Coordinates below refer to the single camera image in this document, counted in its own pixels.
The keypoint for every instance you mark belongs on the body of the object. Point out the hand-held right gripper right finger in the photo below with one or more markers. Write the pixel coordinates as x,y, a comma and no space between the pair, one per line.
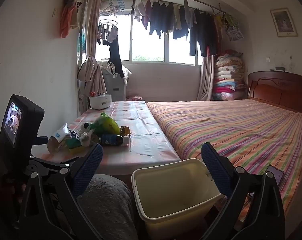
213,170

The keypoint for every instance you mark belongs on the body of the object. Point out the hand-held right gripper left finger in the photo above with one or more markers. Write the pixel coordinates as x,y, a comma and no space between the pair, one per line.
91,165

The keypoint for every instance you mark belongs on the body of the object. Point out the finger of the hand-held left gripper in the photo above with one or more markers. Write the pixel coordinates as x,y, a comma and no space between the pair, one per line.
45,163

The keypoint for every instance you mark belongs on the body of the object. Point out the green scouring sponge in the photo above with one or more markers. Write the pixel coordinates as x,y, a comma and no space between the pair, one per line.
74,146

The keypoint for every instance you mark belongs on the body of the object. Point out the white tissue wad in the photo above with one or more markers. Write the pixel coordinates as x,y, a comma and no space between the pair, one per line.
85,138

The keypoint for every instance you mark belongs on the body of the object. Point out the white paper carton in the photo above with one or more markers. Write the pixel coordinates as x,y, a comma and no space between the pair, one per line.
58,137

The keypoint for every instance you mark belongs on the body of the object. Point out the blue bottle with white cap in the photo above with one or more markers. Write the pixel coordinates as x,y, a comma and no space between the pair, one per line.
112,139

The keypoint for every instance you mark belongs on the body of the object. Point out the small black and white packet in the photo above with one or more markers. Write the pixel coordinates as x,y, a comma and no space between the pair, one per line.
85,127

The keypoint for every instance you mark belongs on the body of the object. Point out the green snack bag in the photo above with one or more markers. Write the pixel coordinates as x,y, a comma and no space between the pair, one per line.
106,125

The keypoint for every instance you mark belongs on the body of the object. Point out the cream plastic bin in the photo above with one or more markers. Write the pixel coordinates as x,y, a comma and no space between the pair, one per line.
171,187

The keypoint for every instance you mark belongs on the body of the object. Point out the yellow brown wrapper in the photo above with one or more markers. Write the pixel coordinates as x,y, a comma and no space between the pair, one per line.
125,130

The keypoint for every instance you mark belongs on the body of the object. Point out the striped bed sheet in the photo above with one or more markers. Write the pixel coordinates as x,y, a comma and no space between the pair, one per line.
228,130

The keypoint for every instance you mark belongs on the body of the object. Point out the pink checked tablecloth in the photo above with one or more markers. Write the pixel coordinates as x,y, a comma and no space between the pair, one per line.
141,140

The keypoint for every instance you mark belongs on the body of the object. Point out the smartphone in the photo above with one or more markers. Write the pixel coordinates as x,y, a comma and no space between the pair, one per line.
276,175

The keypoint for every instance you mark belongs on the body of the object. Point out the white utensil holder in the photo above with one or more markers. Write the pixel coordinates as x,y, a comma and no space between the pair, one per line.
101,102

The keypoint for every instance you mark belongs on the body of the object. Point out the pink floral cushion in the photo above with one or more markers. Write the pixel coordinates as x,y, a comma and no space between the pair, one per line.
134,98

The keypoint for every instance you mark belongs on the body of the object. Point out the grey plastic cabinet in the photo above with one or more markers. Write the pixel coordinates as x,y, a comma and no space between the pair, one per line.
116,87

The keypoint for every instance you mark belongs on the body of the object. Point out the stack of folded blankets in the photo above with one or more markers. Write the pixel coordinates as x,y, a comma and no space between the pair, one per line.
228,80

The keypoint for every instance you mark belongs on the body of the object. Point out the wooden bed headboard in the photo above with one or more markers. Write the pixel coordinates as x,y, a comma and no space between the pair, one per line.
266,92

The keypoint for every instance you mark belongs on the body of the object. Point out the teal hanging bag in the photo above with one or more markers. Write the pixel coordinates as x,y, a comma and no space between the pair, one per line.
81,43

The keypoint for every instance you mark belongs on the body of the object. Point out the pale cloth pile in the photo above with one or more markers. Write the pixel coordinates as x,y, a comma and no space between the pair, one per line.
127,73

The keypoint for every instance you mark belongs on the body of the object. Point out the orange hanging cloth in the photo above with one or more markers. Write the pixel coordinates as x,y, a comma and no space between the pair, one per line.
66,17

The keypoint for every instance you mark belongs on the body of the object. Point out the black sleeveless top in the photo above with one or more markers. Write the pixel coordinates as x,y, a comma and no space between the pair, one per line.
114,52

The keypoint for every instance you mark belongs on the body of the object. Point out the tied beige curtain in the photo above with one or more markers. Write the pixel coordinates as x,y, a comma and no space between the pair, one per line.
93,30

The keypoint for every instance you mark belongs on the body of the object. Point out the round clip hanger with socks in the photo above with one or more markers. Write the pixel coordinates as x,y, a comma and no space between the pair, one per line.
108,33

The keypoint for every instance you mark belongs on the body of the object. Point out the small grey box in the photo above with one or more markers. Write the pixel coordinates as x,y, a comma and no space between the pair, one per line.
280,68

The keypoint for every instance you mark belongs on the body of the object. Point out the window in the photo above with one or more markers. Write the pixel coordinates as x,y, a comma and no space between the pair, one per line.
146,47

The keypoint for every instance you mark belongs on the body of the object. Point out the row of hanging clothes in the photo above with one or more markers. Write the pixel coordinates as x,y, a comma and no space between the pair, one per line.
161,17

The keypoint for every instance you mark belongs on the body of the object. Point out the framed wall picture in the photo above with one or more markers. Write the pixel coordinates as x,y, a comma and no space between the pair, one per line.
283,22

